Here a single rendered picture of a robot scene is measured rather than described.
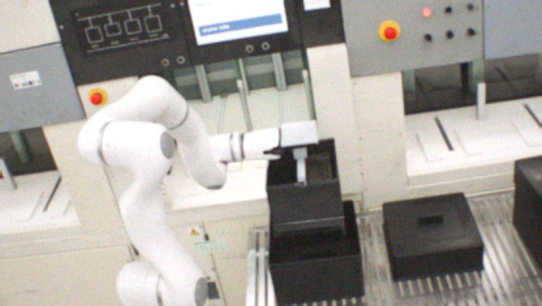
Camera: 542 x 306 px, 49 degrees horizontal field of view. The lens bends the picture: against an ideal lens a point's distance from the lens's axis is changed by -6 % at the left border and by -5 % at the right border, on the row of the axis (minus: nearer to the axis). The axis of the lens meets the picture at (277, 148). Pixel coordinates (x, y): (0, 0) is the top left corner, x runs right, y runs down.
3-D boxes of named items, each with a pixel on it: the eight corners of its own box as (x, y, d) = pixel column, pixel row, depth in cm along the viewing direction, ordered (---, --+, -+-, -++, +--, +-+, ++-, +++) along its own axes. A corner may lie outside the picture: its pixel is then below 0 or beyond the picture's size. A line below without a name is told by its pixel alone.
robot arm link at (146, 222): (162, 289, 158) (218, 295, 153) (140, 319, 148) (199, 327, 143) (115, 112, 137) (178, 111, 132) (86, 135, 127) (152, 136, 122)
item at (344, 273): (277, 249, 211) (269, 209, 203) (358, 239, 209) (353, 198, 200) (276, 307, 188) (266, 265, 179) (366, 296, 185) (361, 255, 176)
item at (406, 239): (393, 283, 188) (391, 251, 182) (381, 224, 213) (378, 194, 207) (486, 269, 186) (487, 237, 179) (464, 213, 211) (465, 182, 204)
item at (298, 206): (277, 202, 199) (261, 116, 183) (341, 196, 197) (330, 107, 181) (276, 252, 178) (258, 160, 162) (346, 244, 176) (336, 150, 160)
